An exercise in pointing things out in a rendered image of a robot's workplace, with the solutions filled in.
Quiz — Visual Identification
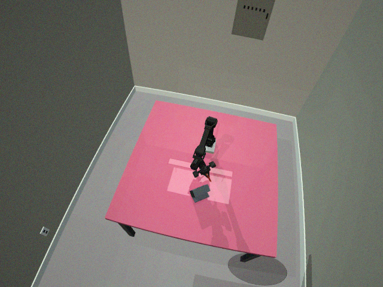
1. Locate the black sloped panel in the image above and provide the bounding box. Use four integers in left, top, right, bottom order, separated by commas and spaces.
190, 184, 211, 203

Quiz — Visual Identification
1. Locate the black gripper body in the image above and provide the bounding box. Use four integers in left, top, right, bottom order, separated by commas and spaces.
193, 161, 216, 178

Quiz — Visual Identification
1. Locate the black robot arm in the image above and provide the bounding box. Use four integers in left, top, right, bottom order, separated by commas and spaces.
190, 116, 218, 175

